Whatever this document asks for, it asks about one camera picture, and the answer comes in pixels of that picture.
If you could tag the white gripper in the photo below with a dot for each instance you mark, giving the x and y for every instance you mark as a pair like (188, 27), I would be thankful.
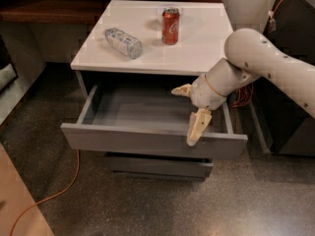
(207, 94)

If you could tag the red coke can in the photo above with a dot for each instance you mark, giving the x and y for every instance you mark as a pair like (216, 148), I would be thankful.
(170, 25)

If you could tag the grey top drawer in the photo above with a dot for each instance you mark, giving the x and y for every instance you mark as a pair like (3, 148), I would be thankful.
(148, 121)

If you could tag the grey drawer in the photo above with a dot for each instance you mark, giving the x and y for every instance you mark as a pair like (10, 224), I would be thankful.
(148, 121)
(170, 166)

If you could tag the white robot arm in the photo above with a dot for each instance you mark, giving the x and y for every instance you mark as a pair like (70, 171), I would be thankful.
(248, 56)

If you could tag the white top drawer cabinet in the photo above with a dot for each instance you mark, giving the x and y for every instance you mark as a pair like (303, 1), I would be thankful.
(203, 29)

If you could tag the grey bottom drawer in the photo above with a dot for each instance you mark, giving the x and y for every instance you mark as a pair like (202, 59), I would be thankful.
(170, 166)

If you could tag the clear plastic water bottle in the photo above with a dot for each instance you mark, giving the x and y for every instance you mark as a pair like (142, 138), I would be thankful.
(124, 42)

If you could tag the power plug on cabinet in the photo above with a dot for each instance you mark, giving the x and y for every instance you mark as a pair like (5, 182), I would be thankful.
(272, 22)

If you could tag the dark wooden shelf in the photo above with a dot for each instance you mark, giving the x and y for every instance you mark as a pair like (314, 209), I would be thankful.
(74, 12)

